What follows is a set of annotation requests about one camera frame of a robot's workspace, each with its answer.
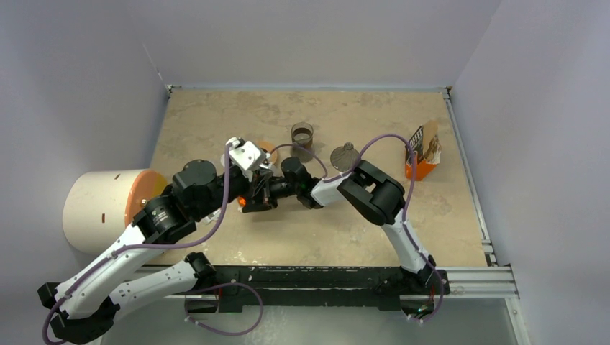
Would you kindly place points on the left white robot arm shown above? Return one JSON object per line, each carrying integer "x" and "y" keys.
{"x": 86, "y": 306}

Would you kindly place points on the coffee filter package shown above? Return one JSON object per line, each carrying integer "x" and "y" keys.
{"x": 427, "y": 151}

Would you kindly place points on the smoked glass dripper cone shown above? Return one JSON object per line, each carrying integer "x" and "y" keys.
{"x": 345, "y": 157}

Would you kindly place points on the orange glass carafe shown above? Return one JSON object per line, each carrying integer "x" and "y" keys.
{"x": 242, "y": 201}

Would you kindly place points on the smoked glass carafe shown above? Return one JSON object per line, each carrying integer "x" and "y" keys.
{"x": 302, "y": 137}

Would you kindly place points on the white cylinder with orange lid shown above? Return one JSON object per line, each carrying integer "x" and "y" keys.
{"x": 101, "y": 204}

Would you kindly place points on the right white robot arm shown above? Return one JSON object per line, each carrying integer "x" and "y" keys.
{"x": 376, "y": 196}

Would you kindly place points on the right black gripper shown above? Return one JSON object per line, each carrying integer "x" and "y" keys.
{"x": 266, "y": 191}

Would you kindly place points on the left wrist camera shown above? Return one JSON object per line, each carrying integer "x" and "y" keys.
{"x": 249, "y": 157}

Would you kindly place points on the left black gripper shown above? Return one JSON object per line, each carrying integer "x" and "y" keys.
{"x": 247, "y": 182}

